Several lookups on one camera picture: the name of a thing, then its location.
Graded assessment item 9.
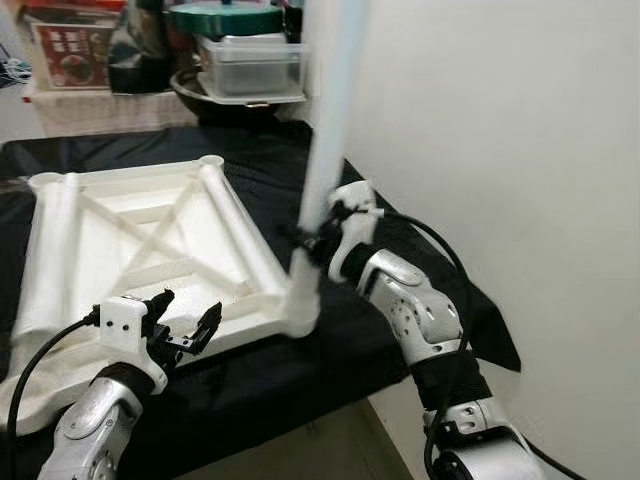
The black table cloth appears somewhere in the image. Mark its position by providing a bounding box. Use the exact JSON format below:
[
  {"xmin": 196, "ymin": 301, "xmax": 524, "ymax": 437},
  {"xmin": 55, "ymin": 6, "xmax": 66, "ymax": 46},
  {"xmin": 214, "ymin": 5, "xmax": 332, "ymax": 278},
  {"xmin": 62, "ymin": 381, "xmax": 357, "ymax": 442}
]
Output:
[{"xmin": 0, "ymin": 125, "xmax": 521, "ymax": 480}]

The black wok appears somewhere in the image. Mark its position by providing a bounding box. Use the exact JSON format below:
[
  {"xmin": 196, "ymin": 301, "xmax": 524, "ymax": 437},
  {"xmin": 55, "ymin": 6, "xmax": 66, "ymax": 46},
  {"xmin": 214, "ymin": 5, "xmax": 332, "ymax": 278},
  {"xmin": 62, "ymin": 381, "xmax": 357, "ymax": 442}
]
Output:
[{"xmin": 170, "ymin": 68, "xmax": 311, "ymax": 126}]

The clear plastic lidded container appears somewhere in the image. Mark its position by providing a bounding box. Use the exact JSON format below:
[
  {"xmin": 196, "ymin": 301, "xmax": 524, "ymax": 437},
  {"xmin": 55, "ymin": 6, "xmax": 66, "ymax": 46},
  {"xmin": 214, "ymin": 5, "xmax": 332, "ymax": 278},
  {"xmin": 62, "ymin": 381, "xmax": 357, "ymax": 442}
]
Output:
[{"xmin": 195, "ymin": 33, "xmax": 306, "ymax": 101}]

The beige cloth covered bench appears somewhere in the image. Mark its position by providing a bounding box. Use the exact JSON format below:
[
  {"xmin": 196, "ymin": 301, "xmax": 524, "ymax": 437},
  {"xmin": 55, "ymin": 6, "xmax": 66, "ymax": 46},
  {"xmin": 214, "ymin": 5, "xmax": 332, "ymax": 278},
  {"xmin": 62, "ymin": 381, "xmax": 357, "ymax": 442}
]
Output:
[{"xmin": 22, "ymin": 85, "xmax": 201, "ymax": 136}]

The dark green lidded pot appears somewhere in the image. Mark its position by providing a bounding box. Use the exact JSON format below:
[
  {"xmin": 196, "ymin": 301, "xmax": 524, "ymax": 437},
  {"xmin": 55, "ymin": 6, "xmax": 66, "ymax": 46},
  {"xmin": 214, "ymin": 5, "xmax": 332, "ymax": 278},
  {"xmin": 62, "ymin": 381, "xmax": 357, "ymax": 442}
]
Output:
[{"xmin": 168, "ymin": 0, "xmax": 291, "ymax": 39}]

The black glossy bag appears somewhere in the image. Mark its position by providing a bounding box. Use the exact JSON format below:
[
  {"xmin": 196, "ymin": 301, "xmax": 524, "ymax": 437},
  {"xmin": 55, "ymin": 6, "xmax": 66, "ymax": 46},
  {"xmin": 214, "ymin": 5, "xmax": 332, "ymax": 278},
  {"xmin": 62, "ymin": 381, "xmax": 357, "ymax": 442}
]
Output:
[{"xmin": 108, "ymin": 0, "xmax": 173, "ymax": 96}]

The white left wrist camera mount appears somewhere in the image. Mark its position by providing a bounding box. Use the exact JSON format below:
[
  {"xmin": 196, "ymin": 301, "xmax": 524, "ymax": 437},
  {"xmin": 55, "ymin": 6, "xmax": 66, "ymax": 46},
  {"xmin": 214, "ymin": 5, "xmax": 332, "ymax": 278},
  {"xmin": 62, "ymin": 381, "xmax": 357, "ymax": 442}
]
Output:
[{"xmin": 95, "ymin": 295, "xmax": 173, "ymax": 393}]

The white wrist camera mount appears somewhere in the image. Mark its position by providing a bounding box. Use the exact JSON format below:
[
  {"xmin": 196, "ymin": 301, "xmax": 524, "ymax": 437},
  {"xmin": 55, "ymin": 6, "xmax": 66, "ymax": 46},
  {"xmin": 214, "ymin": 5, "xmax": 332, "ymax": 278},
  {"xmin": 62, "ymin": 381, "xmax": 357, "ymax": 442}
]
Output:
[
  {"xmin": 325, "ymin": 180, "xmax": 386, "ymax": 286},
  {"xmin": 95, "ymin": 295, "xmax": 173, "ymax": 393}
]

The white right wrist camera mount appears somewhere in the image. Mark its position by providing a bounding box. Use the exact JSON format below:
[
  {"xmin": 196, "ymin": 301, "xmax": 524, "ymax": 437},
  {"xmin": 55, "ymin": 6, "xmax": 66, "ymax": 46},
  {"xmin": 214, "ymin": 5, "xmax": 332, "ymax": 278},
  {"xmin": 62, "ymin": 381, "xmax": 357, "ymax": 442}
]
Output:
[{"xmin": 325, "ymin": 180, "xmax": 386, "ymax": 286}]

